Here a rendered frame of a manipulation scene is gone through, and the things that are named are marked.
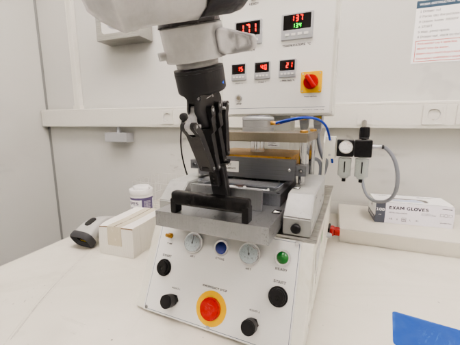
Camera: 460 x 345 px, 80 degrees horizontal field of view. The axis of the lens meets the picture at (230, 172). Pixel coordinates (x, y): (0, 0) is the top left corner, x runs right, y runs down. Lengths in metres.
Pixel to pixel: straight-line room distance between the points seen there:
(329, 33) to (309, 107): 0.19
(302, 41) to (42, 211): 1.78
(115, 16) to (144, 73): 1.26
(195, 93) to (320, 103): 0.46
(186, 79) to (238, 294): 0.38
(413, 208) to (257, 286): 0.70
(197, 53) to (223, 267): 0.38
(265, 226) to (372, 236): 0.58
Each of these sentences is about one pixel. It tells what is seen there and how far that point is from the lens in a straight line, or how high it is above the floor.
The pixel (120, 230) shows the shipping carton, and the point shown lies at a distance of 0.84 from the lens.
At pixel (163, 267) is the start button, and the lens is 0.60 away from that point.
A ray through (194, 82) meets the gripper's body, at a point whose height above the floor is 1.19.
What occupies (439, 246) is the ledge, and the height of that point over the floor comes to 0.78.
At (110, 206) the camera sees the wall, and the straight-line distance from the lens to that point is 1.80.
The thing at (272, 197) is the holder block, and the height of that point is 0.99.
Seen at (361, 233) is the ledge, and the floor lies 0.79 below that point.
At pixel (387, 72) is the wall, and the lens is 1.25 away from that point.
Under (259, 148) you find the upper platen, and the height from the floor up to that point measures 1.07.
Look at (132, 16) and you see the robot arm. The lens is 0.30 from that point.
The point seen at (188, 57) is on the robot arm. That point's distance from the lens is 0.40.
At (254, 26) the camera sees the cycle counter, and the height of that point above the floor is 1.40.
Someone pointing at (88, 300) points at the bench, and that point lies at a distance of 0.73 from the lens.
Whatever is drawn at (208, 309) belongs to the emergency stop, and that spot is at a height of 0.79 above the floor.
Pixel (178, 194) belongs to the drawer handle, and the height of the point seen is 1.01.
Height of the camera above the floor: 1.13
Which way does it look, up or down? 10 degrees down
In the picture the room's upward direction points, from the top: straight up
